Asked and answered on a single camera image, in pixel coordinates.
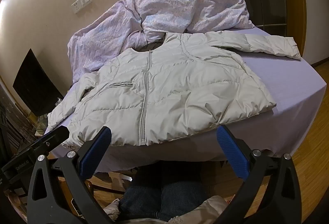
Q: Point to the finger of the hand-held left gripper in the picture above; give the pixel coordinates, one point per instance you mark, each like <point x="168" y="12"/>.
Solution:
<point x="55" y="136"/>

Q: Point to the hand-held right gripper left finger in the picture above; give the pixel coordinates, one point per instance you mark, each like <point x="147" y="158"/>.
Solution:
<point x="96" y="153"/>

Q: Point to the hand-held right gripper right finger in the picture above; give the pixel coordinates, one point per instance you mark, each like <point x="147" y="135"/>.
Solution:
<point x="232" y="153"/>

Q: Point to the cream puffer jacket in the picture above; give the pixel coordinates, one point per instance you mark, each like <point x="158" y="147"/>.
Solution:
<point x="167" y="85"/>

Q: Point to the glass bedside table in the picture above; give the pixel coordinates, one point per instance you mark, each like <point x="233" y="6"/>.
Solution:
<point x="41" y="126"/>

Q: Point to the dark patterned curtain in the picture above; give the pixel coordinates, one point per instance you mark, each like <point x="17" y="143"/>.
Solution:
<point x="12" y="116"/>

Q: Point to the black flat screen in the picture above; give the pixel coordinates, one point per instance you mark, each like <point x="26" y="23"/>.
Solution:
<point x="36" y="82"/>

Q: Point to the person's legs in jeans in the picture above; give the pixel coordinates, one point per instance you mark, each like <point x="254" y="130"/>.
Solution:
<point x="144" y="195"/>

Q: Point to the bed with lilac sheet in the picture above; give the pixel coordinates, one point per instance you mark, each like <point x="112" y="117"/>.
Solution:
<point x="282" y="85"/>

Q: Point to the pink floral duvet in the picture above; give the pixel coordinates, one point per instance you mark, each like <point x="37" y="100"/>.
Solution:
<point x="180" y="5"/>

